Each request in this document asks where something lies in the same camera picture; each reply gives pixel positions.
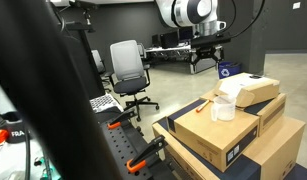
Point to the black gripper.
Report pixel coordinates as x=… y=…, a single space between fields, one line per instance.
x=203 y=44

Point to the orange capped marker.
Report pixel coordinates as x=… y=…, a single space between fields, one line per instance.
x=202 y=106

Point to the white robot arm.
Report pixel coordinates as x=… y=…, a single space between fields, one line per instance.
x=210 y=32

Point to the clear plastic measuring jug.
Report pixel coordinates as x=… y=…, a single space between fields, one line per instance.
x=223 y=108

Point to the cardboard box under jug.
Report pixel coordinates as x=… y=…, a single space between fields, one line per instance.
x=219 y=142

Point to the blue recycling bin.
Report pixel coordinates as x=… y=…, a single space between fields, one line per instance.
x=226 y=69

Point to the white office desk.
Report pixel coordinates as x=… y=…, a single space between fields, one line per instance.
x=158 y=55

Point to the black computer monitor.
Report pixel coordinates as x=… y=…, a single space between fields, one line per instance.
x=169 y=40

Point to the small cardboard box with label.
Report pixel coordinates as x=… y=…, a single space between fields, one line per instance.
x=248 y=89

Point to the grey mesh office chair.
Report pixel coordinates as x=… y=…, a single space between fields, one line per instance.
x=132 y=76

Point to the cardboard box under small box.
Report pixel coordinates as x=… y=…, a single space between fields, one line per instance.
x=268 y=112

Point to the black orange clamp near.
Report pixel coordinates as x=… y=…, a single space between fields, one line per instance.
x=139 y=161

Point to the black orange clamp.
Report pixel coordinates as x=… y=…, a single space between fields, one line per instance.
x=124 y=116
x=139 y=161

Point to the black orange clamp far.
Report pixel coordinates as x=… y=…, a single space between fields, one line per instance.
x=124 y=116

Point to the large bottom cardboard box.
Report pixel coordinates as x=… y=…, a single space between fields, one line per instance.
x=273 y=156

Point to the black perforated mounting table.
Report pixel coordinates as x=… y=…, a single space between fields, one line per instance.
x=125 y=142

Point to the black camera stand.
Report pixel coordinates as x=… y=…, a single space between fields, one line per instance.
x=77 y=42

